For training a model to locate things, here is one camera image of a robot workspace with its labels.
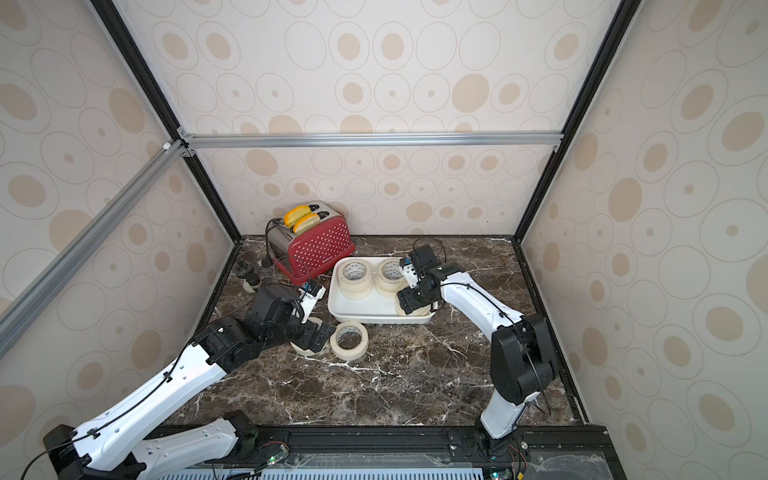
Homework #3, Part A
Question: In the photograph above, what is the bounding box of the cream masking tape roll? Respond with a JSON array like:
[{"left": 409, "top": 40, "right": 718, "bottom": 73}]
[
  {"left": 337, "top": 259, "right": 374, "bottom": 300},
  {"left": 395, "top": 299, "right": 433, "bottom": 318},
  {"left": 375, "top": 258, "right": 408, "bottom": 297},
  {"left": 330, "top": 321, "right": 369, "bottom": 362},
  {"left": 289, "top": 316, "right": 328, "bottom": 359}
]

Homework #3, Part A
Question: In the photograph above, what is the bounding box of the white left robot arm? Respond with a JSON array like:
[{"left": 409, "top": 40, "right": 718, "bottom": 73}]
[{"left": 44, "top": 280, "right": 335, "bottom": 479}]

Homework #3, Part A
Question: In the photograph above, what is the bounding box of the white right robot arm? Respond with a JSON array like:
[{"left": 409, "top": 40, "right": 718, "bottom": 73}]
[{"left": 397, "top": 265, "right": 558, "bottom": 439}]

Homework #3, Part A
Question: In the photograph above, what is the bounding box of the white plastic storage box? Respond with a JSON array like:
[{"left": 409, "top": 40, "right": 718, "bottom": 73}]
[{"left": 328, "top": 257, "right": 434, "bottom": 324}]

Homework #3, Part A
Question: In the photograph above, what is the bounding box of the dark pepper grinder bottle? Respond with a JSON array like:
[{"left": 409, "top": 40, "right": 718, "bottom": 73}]
[{"left": 242, "top": 272, "right": 262, "bottom": 294}]

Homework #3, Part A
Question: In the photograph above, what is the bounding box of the red polka dot toaster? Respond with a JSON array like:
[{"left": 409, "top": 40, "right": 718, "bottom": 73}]
[{"left": 265, "top": 200, "right": 356, "bottom": 285}]

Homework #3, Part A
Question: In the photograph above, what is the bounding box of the rear yellow bread slice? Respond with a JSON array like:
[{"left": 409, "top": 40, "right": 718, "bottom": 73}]
[{"left": 283, "top": 205, "right": 312, "bottom": 228}]

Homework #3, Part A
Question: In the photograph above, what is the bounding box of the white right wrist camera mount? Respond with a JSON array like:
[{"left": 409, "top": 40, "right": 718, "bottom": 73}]
[{"left": 399, "top": 245, "right": 441, "bottom": 288}]

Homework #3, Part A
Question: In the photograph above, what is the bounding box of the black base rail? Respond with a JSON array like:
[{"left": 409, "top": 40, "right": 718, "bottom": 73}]
[{"left": 177, "top": 425, "right": 626, "bottom": 479}]

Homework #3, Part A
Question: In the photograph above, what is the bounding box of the silver horizontal rear rail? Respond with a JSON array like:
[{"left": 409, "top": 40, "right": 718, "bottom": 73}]
[{"left": 184, "top": 131, "right": 563, "bottom": 149}]

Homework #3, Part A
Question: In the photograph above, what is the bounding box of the silver left side rail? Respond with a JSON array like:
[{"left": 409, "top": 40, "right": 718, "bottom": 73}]
[{"left": 1, "top": 139, "right": 184, "bottom": 355}]

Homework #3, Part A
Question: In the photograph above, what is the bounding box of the black vertical frame post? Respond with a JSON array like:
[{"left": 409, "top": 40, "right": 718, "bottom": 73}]
[{"left": 513, "top": 0, "right": 642, "bottom": 245}]

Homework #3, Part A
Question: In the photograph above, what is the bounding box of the black left frame post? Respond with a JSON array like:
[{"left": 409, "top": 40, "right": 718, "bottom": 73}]
[{"left": 88, "top": 0, "right": 243, "bottom": 244}]

